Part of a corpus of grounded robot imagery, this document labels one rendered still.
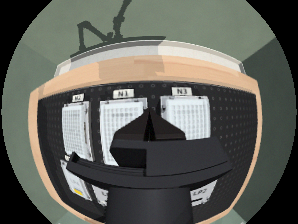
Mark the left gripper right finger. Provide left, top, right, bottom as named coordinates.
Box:
left=149, top=108, right=186, bottom=141

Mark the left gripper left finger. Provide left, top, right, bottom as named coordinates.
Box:
left=112, top=108, right=149, bottom=141

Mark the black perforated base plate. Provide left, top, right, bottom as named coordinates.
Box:
left=37, top=80, right=258, bottom=224

